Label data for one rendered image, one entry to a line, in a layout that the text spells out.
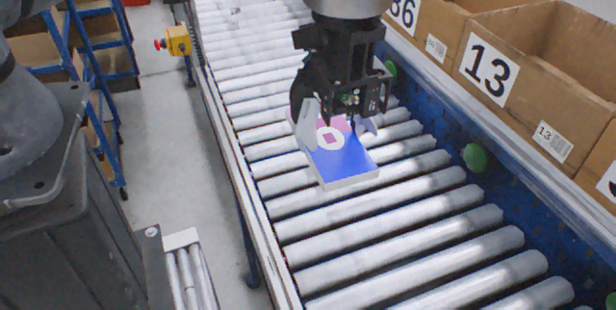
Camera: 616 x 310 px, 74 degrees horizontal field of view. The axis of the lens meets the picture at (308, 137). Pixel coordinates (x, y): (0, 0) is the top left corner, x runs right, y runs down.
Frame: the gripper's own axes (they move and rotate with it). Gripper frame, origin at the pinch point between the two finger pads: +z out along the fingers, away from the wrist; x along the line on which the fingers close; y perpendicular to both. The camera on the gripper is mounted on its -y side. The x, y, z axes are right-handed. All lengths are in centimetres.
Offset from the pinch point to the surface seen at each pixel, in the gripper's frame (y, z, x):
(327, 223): -10.1, 37.7, 5.9
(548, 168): 2, 22, 47
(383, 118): -38, 38, 34
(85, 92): -15.0, -3.7, -29.9
